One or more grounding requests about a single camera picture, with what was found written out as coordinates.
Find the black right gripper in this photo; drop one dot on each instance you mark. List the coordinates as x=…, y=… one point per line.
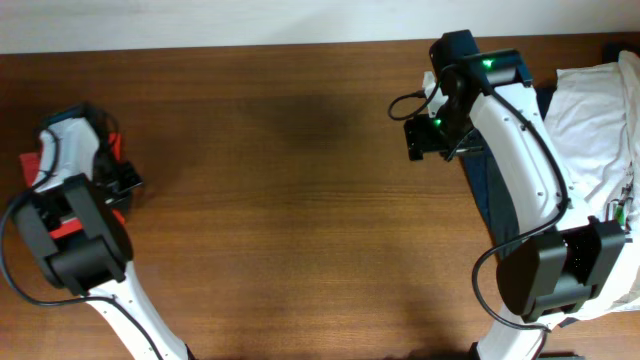
x=420, y=138

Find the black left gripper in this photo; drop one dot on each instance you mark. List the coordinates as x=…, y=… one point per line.
x=121, y=197

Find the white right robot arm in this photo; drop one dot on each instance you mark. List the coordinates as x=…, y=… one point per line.
x=565, y=264

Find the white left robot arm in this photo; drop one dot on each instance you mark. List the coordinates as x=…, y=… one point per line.
x=71, y=217

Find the dark navy garment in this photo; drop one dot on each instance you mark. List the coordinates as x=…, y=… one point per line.
x=492, y=195

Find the white t-shirt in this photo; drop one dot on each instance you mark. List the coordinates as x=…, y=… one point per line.
x=593, y=121

